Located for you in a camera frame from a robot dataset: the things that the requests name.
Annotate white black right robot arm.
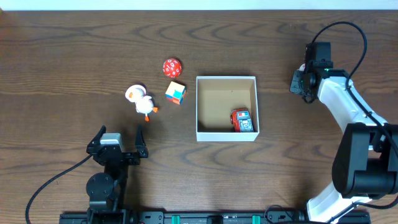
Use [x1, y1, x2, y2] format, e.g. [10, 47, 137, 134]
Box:
[290, 42, 397, 223]

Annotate red lettered ball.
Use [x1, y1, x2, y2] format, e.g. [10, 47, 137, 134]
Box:
[162, 58, 182, 78]

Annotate multicolour puzzle cube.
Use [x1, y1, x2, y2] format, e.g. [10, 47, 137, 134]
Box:
[165, 82, 186, 105]

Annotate white cardboard box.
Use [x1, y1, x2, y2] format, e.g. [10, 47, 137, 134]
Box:
[196, 76, 260, 142]

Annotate wooden rattle drum toy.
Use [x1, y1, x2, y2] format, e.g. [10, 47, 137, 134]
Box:
[299, 64, 305, 72]

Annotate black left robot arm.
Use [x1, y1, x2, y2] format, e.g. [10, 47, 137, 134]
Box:
[86, 126, 149, 223]

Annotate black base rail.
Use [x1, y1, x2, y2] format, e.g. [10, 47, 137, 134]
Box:
[59, 211, 308, 224]

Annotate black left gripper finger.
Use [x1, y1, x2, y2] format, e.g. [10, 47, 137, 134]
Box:
[88, 125, 106, 146]
[134, 125, 147, 152]

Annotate white pink duck toy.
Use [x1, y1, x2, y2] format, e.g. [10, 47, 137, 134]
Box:
[125, 85, 159, 122]

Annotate red toy truck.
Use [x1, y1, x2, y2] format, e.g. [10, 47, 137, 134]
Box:
[230, 108, 254, 133]

